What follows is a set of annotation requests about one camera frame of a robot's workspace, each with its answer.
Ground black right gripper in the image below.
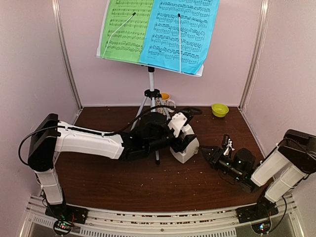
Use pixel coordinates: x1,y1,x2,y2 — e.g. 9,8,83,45
198,146,243,181

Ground white metronome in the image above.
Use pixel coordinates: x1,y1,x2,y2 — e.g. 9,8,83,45
170,124,199,163

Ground white perforated music stand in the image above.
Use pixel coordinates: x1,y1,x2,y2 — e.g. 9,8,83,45
95,0,220,165

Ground blue sheet music page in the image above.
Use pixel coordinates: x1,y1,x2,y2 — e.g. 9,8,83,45
139,0,220,76

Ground green sheet music page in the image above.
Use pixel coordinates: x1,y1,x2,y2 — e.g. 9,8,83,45
96,0,154,64

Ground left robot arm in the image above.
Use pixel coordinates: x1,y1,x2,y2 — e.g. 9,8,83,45
21,107,202,219

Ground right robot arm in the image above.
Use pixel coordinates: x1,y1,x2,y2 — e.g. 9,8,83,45
200,129,316,218

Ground small yellow-green bowl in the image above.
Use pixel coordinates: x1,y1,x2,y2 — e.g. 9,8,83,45
211,103,229,118

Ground floral ceramic mug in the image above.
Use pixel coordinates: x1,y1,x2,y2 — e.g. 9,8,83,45
156,93,176,115

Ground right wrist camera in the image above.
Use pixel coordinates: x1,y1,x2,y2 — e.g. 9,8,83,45
222,134,235,157

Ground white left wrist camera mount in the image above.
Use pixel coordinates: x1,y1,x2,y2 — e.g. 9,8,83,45
168,112,188,138

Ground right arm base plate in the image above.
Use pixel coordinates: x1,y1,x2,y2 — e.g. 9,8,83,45
236,203,278,223

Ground right aluminium frame post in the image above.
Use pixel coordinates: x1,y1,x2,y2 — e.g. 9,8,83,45
239,0,271,113

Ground aluminium frame post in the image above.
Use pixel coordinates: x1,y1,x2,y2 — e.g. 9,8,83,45
51,0,83,110
239,0,271,113

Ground aluminium front rail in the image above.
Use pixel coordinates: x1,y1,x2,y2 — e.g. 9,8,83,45
18,195,307,237

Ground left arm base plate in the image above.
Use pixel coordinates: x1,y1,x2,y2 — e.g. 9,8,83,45
45,204,88,224

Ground left aluminium frame post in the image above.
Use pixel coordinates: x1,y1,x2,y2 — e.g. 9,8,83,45
51,0,83,110

